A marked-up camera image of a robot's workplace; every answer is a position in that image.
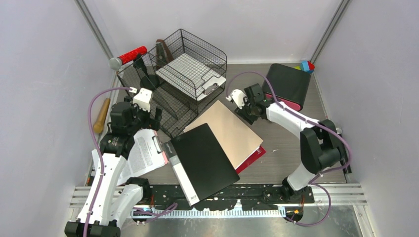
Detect beige folder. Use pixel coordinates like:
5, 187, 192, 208
183, 100, 263, 169

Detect black pink drawer cabinet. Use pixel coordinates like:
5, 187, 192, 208
266, 63, 311, 111

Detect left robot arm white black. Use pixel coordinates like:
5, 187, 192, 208
64, 102, 162, 237

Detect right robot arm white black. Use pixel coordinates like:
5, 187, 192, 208
227, 84, 347, 203

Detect black stand in organizer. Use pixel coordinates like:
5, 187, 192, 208
133, 54, 160, 91

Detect pink clipboard with paper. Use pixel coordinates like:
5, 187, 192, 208
117, 129, 168, 186

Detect red notebook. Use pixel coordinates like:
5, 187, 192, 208
236, 146, 266, 174

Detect wooden stick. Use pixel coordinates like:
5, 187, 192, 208
92, 98, 111, 134

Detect red glitter microphone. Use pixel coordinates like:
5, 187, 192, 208
108, 46, 148, 71

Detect brown object behind organizer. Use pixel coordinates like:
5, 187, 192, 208
156, 39, 173, 69

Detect black clip file folder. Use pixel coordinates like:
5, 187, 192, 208
163, 123, 240, 206

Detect colourful toy blocks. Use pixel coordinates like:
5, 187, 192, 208
294, 61, 315, 74

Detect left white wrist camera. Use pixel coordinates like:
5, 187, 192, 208
132, 88, 153, 112

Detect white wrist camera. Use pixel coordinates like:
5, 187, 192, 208
226, 89, 248, 110
132, 88, 153, 112

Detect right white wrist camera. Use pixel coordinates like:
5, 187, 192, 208
226, 89, 248, 110

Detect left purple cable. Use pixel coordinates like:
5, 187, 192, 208
82, 87, 138, 237

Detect black wire mesh organizer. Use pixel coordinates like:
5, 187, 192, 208
117, 29, 227, 138

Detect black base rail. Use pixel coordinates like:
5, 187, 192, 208
137, 184, 315, 211

